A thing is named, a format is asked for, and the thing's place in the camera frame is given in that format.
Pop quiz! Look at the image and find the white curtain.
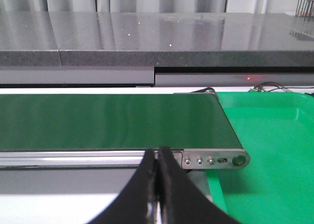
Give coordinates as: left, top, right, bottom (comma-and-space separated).
0, 0, 297, 14

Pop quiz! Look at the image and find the grey right cabinet panel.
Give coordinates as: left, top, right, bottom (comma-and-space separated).
155, 73, 314, 87

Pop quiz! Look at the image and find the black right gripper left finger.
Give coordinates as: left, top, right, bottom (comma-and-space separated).
90, 149, 157, 224

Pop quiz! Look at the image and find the aluminium conveyor side rail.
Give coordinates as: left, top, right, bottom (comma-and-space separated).
0, 149, 183, 170

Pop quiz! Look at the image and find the grey stone counter slab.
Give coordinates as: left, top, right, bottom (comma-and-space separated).
0, 11, 314, 68

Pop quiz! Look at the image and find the grey cabinet panel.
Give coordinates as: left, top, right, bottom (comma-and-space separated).
0, 66, 155, 84
155, 73, 314, 87

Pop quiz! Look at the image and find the grey cabinet front panel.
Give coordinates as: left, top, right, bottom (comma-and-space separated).
0, 66, 155, 84

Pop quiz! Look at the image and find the green plastic tray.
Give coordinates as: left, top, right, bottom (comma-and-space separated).
207, 92, 314, 224

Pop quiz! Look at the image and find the metal conveyor end bracket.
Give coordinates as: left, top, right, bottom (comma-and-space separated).
180, 149, 250, 170

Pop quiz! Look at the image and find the metal wire rack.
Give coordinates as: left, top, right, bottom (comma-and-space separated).
295, 0, 314, 18

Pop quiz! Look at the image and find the coloured wire bundle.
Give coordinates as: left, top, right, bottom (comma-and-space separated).
249, 81, 299, 93

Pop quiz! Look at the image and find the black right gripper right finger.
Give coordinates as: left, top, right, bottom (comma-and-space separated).
157, 147, 238, 224

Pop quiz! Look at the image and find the green conveyor belt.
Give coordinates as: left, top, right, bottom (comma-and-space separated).
0, 93, 241, 151

